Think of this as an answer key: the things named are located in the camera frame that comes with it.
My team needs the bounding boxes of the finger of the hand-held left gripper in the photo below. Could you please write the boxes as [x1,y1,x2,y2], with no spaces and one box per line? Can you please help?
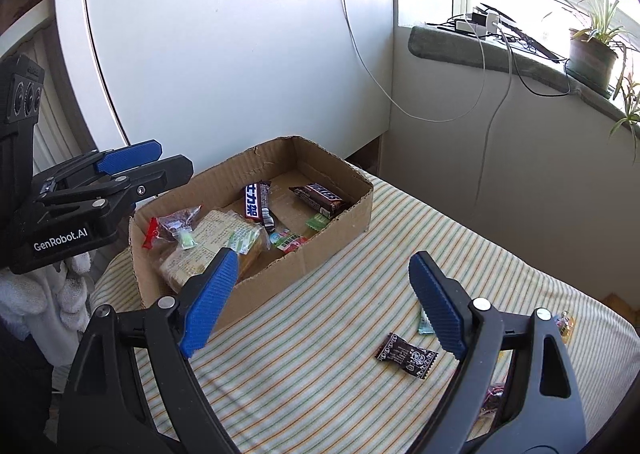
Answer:
[32,139,164,195]
[17,155,195,219]

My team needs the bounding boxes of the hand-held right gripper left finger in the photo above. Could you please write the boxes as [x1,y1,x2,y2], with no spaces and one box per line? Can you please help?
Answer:
[56,248,241,454]

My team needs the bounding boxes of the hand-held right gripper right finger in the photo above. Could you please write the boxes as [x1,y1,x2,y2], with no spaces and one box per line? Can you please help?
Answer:
[408,250,587,454]

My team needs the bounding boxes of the clear bag with red ends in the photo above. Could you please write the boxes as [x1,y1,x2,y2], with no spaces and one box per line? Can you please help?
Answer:
[142,206,203,251]

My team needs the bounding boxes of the dark printed snack packet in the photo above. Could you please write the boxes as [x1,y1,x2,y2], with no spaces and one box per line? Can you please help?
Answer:
[375,332,440,379]

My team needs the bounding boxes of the clear bread bag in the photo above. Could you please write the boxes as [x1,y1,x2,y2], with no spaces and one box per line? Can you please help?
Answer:
[159,209,271,292]

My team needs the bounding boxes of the cardboard box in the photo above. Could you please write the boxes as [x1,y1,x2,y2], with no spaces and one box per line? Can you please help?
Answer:
[129,135,375,335]

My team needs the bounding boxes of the red jelly cup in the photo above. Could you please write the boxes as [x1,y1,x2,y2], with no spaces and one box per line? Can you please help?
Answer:
[269,230,308,253]

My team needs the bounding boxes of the dark red snack packet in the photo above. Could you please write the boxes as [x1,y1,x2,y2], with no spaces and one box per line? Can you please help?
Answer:
[477,381,508,435]

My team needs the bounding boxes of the Snickers bar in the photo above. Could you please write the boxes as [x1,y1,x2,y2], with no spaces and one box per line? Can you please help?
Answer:
[243,180,277,227]

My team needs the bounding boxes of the small colourful candy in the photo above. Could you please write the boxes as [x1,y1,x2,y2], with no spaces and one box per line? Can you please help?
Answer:
[552,311,577,345]

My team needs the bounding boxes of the brown chocolate bar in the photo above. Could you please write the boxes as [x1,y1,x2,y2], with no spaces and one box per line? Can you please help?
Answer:
[289,182,349,216]

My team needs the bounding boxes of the person's left hand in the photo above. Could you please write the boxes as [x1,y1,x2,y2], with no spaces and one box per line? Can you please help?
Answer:
[0,251,93,339]

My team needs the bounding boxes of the striped bed sheet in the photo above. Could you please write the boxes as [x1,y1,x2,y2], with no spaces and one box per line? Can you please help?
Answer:
[90,166,633,454]

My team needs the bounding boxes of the grey window sill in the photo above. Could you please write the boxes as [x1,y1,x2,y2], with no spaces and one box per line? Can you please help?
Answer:
[407,24,640,135]

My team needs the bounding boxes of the black flat device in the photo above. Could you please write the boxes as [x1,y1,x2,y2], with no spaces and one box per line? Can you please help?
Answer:
[500,16,563,63]

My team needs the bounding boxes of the white power adapter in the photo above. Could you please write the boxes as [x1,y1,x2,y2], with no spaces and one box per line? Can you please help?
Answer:
[454,11,501,38]

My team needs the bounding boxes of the potted spider plant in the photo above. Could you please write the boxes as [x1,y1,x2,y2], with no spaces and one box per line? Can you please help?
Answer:
[537,0,640,159]

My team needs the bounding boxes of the white hanging cable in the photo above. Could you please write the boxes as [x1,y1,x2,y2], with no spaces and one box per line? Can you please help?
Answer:
[472,36,514,207]

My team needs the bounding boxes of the black cable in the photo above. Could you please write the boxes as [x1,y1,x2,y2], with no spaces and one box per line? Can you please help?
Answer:
[512,58,573,97]

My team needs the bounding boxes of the long white cable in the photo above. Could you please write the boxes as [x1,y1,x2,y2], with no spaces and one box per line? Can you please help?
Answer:
[327,0,488,123]

